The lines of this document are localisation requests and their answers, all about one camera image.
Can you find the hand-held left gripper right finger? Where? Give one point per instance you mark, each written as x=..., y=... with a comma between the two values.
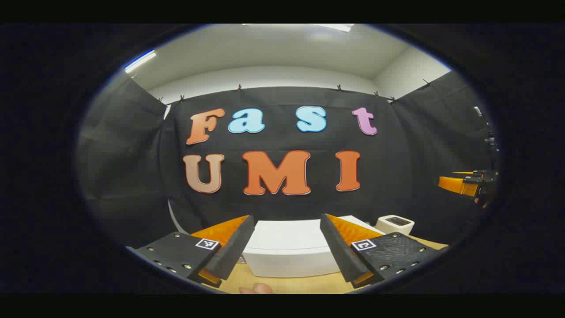
x=340, y=251

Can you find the white microwave oven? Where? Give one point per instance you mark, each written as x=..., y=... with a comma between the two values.
x=287, y=247

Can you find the ceiling light strip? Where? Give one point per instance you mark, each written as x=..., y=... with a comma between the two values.
x=140, y=61

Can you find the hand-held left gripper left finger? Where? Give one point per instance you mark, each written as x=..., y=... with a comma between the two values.
x=234, y=251

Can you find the white toaster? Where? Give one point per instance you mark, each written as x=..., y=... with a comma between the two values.
x=393, y=226

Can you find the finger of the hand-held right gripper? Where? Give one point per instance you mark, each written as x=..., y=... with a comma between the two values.
x=461, y=185

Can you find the black backdrop cloth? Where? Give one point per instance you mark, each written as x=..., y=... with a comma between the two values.
x=397, y=176

